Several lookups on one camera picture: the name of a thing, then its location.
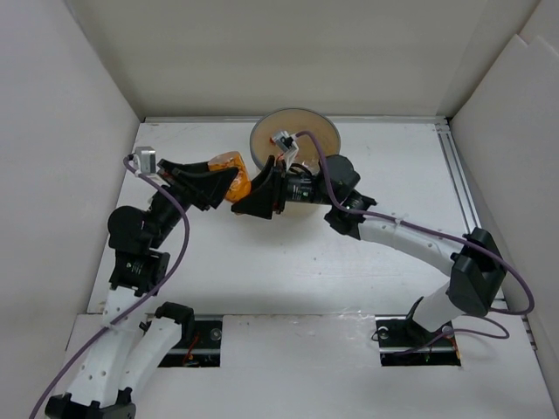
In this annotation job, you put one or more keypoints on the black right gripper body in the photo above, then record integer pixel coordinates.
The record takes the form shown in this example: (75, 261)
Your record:
(304, 188)

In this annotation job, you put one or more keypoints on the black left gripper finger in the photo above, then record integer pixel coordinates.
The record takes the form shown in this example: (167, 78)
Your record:
(209, 192)
(177, 172)

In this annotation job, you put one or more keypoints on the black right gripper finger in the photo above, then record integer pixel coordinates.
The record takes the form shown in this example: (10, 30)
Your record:
(268, 177)
(263, 198)

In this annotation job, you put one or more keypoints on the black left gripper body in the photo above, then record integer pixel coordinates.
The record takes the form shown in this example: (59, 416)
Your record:
(168, 213)

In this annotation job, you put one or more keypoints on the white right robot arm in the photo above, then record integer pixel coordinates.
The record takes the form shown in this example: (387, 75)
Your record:
(472, 263)

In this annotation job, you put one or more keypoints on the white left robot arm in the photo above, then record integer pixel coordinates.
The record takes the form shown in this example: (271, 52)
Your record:
(117, 361)

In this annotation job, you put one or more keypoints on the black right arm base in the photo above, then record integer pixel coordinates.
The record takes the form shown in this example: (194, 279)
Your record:
(402, 343)

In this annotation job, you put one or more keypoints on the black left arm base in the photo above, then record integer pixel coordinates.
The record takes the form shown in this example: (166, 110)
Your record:
(201, 348)

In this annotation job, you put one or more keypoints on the beige bin with grey rim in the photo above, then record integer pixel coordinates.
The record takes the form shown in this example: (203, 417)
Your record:
(293, 121)

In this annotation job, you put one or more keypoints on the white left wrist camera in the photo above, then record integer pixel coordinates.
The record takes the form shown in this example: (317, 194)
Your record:
(144, 162)

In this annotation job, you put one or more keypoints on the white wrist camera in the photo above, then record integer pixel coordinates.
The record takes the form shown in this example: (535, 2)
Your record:
(144, 162)
(287, 145)

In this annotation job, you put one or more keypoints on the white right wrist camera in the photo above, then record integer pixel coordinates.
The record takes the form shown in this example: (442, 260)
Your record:
(287, 145)

